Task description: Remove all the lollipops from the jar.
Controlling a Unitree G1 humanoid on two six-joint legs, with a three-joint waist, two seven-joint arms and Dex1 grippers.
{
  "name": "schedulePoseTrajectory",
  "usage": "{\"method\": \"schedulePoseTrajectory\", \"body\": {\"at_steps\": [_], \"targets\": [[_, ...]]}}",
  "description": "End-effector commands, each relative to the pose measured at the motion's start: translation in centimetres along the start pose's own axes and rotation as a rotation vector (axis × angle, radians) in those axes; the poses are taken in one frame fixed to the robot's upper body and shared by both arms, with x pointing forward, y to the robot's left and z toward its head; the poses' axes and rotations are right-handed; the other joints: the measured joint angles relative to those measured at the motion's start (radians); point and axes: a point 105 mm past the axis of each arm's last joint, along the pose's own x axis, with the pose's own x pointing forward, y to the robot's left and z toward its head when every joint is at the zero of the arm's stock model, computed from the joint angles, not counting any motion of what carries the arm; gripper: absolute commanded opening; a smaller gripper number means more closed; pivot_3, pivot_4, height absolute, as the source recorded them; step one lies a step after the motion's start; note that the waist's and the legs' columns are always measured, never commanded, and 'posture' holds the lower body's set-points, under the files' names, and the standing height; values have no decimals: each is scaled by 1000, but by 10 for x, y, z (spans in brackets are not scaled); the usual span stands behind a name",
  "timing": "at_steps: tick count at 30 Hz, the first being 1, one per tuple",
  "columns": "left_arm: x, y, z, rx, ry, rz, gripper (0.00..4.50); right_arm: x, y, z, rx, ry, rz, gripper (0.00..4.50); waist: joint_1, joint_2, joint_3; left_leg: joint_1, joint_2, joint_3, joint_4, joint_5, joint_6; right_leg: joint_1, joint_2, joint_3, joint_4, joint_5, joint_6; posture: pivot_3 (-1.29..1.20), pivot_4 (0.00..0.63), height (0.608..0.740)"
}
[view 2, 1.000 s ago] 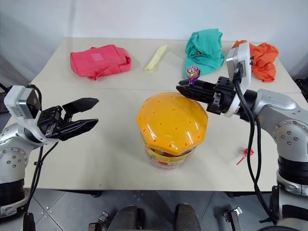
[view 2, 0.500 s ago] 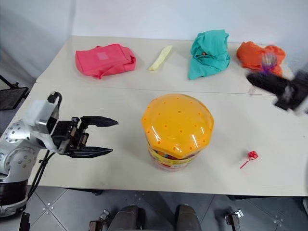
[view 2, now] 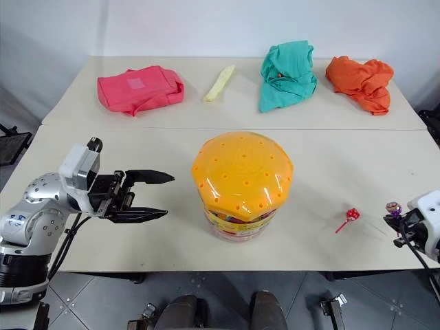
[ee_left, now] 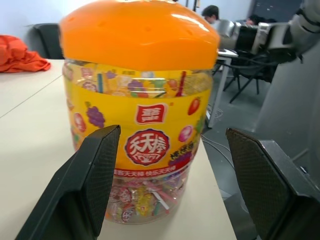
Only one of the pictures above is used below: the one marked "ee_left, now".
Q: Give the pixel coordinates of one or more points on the orange cloth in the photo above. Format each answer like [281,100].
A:
[17,55]

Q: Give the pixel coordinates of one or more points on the silver robot body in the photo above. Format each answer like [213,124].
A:
[295,100]

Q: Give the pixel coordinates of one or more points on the orange plastic jar lid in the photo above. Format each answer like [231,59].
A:
[140,32]

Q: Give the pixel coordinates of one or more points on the clear lollipop jar yellow label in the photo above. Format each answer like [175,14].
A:
[150,115]

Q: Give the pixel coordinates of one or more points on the person with dark hair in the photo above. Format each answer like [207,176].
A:
[253,19]
[211,12]

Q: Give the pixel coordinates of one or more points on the white background desk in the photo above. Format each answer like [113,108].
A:
[221,82]

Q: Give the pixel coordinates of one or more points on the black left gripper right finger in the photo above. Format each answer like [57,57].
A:
[272,190]

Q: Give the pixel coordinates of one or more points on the black office chair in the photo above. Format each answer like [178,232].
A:
[48,40]

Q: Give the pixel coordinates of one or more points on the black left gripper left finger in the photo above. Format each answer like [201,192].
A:
[75,190]

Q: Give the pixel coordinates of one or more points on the black metal-legged chair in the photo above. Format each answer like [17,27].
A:
[250,70]

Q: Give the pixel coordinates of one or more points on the wrapped lollipop pink stick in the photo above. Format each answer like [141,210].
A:
[162,193]

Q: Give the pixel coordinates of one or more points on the wrapped lollipop white stick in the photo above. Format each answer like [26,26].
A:
[160,201]

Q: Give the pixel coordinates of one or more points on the wrapped lollipop green stick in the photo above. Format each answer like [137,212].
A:
[156,209]

